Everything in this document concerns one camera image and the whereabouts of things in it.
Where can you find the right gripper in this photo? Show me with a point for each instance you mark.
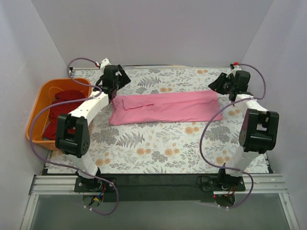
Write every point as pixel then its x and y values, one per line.
pixel 221 83

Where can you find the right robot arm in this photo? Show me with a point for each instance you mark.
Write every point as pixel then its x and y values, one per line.
pixel 259 129

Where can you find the pink t shirt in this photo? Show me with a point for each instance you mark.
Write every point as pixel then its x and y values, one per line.
pixel 199 106

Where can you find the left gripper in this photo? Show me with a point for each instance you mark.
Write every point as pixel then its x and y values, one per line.
pixel 120 78

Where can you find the floral table cloth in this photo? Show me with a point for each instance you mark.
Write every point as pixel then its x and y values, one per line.
pixel 193 147

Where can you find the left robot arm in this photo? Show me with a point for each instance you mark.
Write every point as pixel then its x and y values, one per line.
pixel 73 135

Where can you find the aluminium frame rail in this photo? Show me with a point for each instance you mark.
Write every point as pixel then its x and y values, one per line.
pixel 264 205

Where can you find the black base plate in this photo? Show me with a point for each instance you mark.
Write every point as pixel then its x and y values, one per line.
pixel 159 187

